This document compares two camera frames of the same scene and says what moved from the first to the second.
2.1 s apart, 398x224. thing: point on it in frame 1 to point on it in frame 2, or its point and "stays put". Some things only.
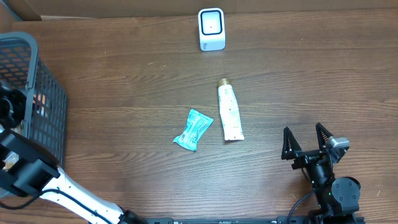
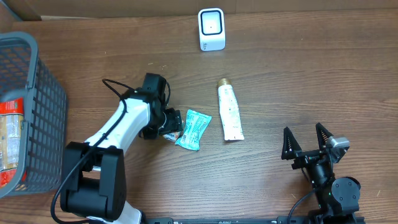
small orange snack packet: (40, 105) to (171, 136)
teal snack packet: (196, 125) stays put
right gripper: (291, 148) stays put
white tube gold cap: (229, 111) stays put
